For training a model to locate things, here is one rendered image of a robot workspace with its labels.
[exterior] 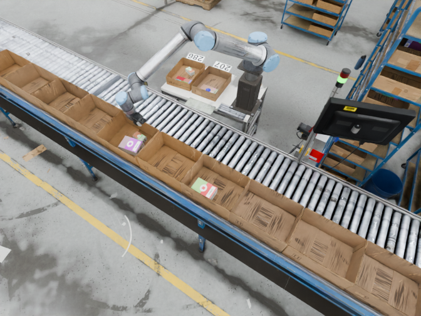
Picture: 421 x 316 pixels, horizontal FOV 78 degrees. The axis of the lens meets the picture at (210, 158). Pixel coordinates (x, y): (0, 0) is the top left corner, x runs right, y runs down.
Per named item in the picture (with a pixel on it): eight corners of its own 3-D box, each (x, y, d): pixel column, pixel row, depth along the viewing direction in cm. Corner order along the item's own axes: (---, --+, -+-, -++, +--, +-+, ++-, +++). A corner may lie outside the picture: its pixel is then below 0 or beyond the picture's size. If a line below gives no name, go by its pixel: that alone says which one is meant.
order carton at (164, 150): (203, 165, 204) (203, 152, 190) (181, 194, 189) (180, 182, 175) (163, 143, 215) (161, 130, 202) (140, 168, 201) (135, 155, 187)
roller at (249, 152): (258, 145, 240) (259, 142, 236) (230, 186, 214) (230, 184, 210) (253, 143, 242) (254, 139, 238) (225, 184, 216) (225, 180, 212)
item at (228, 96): (267, 88, 284) (267, 86, 282) (247, 122, 254) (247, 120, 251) (187, 61, 309) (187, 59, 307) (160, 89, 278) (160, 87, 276)
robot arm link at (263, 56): (274, 46, 206) (194, 16, 162) (285, 58, 197) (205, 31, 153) (262, 62, 216) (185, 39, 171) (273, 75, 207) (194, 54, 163)
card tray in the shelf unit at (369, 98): (371, 79, 230) (377, 70, 222) (407, 92, 221) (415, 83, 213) (359, 106, 210) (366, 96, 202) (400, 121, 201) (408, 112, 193)
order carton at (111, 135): (163, 142, 213) (159, 129, 198) (140, 168, 201) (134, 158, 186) (127, 122, 224) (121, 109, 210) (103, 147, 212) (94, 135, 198)
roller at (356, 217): (363, 197, 213) (369, 195, 209) (346, 251, 187) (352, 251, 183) (359, 192, 212) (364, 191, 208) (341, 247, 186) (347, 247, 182)
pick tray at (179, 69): (205, 71, 294) (205, 63, 286) (190, 91, 273) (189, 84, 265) (183, 64, 300) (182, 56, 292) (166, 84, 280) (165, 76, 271)
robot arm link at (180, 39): (193, 9, 169) (122, 76, 189) (200, 19, 163) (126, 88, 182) (202, 21, 179) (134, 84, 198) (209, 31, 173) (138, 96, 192)
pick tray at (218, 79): (231, 81, 285) (232, 73, 277) (215, 101, 265) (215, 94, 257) (208, 73, 293) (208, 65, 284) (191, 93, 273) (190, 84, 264)
